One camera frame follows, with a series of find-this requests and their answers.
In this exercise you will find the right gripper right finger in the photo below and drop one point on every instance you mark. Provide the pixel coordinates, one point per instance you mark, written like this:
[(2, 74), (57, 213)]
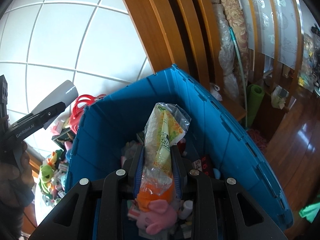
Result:
[(221, 209)]

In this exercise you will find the black gift bag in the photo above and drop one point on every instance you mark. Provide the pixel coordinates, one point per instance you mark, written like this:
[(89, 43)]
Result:
[(66, 135)]

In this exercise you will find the orange-dressed pig plush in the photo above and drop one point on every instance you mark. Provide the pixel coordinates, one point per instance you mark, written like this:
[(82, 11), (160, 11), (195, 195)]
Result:
[(156, 211)]

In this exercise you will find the grey long box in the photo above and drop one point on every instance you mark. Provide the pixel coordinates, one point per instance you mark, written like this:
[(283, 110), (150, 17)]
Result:
[(66, 93)]

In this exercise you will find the snack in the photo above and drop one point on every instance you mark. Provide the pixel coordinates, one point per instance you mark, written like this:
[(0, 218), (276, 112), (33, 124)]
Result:
[(166, 126)]

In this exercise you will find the red bear suitcase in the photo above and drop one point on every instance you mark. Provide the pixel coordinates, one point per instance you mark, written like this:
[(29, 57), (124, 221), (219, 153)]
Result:
[(78, 109)]

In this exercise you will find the blue-bodied pig plush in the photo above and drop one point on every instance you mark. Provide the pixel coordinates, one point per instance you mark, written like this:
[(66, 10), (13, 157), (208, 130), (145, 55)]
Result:
[(68, 146)]

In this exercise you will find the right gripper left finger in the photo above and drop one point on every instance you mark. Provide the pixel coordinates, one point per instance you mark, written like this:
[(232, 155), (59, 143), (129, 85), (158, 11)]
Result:
[(94, 209)]

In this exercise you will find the duck plush green hood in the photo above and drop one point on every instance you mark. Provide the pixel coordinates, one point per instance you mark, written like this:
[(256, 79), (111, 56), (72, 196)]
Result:
[(54, 157)]

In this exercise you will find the white medicine bottle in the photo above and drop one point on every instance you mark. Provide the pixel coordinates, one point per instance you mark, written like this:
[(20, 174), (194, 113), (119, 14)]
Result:
[(185, 210)]

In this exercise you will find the green rolled mat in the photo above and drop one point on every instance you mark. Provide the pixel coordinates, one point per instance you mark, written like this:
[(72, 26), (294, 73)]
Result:
[(255, 95)]

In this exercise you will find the green frog plush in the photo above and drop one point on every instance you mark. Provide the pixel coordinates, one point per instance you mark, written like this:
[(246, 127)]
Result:
[(46, 175)]

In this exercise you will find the blue plastic crate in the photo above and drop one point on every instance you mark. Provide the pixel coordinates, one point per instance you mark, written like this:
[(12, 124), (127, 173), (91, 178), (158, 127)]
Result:
[(107, 125)]

